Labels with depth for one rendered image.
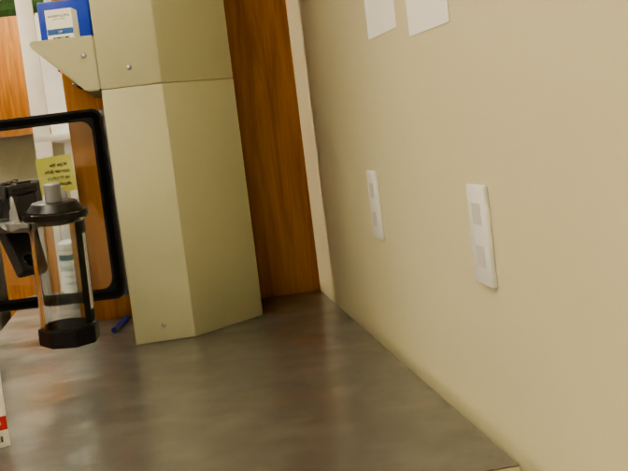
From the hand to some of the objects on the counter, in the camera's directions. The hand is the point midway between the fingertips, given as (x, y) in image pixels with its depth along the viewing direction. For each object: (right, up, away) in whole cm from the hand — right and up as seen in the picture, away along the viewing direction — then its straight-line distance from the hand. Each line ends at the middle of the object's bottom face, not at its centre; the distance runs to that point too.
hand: (53, 224), depth 195 cm
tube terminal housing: (+21, -19, +38) cm, 47 cm away
